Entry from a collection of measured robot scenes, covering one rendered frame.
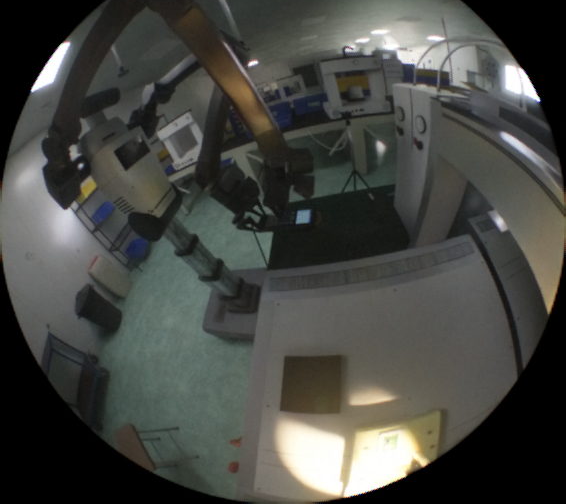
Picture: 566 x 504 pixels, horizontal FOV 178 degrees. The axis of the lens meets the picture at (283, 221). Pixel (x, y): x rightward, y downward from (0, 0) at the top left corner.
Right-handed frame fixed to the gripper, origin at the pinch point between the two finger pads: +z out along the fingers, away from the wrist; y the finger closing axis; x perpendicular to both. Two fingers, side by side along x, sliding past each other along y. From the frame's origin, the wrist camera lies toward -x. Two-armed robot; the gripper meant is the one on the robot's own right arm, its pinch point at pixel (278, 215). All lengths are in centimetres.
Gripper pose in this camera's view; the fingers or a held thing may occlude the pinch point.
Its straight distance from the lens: 58.5
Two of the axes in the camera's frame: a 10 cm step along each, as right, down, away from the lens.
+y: 1.6, -7.1, 6.9
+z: 0.5, 7.0, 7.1
